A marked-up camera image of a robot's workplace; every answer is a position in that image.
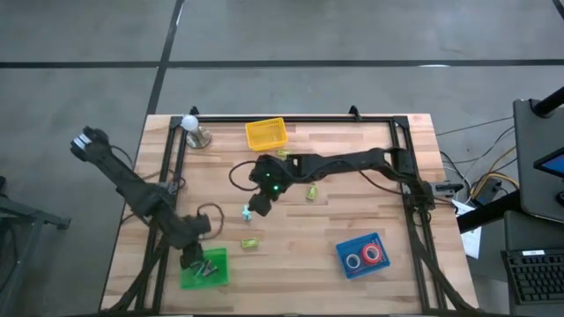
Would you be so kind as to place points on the silver mounting plate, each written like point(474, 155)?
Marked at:
point(447, 189)

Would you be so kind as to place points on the black table frame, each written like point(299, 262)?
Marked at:
point(308, 119)

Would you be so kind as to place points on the green plastic tray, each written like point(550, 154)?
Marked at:
point(216, 282)

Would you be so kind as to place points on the yellow plastic basket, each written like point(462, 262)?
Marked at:
point(266, 134)

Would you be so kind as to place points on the white paper sheet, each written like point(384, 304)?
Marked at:
point(471, 240)

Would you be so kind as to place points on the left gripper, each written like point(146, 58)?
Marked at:
point(191, 256)

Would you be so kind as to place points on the blue plastic basket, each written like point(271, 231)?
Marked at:
point(346, 247)

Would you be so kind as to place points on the round lamp base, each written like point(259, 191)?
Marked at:
point(202, 140)

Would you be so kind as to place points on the white light bulb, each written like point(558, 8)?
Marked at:
point(190, 123)

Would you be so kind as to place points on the green staple box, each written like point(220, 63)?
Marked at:
point(311, 192)
point(283, 154)
point(250, 243)

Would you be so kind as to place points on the teal staple remover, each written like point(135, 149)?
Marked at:
point(247, 214)

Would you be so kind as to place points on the black keyboard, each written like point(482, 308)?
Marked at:
point(535, 277)

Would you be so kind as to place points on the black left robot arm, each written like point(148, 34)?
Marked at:
point(132, 185)

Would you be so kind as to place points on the grey desk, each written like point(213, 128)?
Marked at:
point(533, 132)

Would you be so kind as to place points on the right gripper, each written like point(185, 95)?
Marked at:
point(261, 204)

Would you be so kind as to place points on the red tape roll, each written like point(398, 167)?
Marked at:
point(364, 248)

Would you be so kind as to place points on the grey metal stand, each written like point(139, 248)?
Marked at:
point(26, 216)

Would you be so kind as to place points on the monitor with blue screen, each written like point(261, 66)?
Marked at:
point(553, 164)

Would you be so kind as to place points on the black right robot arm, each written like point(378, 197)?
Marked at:
point(343, 163)

